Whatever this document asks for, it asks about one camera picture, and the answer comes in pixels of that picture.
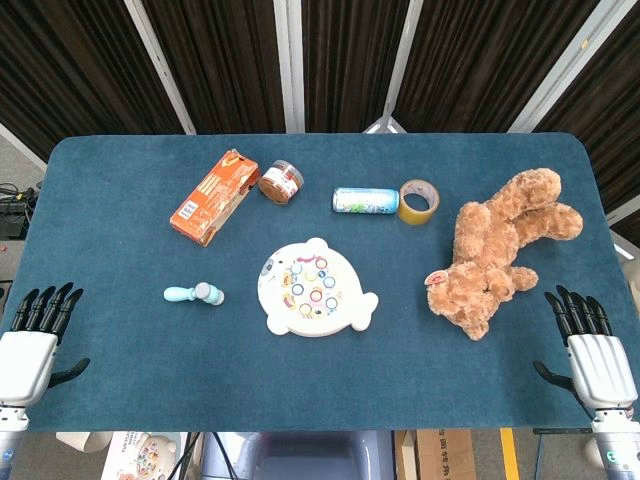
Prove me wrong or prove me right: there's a light blue drink can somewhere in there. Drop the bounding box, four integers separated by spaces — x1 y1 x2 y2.
332 186 401 216

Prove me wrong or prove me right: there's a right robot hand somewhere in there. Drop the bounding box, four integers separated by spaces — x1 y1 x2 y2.
532 284 639 409

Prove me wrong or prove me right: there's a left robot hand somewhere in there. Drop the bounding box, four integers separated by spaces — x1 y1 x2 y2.
0 282 92 407

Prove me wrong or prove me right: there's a clear jar with brown contents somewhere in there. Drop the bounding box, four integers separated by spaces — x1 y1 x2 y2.
257 159 305 206

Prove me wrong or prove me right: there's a yellow tape roll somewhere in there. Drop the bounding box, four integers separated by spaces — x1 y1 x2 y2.
397 178 442 227

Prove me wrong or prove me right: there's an orange carton box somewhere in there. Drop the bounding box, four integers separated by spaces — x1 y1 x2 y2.
169 148 262 248

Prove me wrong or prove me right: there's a brown teddy bear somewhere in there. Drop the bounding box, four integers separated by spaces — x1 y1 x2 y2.
424 167 585 342

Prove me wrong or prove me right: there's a dark brown curtain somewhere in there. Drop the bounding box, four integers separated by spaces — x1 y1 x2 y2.
0 0 640 246

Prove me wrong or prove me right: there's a blue felt table mat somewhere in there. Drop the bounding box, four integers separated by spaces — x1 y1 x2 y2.
0 132 640 434

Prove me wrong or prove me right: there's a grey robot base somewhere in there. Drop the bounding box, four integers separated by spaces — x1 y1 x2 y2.
202 430 396 480

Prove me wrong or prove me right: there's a toy box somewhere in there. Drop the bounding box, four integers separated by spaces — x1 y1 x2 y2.
102 431 190 480

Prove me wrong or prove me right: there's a light blue toy hammer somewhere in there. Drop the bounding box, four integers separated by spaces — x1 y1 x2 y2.
163 281 225 307

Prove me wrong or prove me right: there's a black cable bundle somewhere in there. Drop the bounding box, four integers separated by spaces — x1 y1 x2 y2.
0 181 42 242

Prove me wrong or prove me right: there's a white seal toy board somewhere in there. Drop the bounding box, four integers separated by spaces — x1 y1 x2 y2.
257 237 380 338

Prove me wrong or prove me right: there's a white frame post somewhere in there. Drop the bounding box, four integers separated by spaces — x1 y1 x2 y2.
506 0 615 134
123 0 197 136
0 121 49 172
272 0 307 134
361 0 426 135

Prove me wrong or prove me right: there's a brown cardboard box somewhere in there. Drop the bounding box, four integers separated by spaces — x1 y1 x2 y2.
394 428 476 480

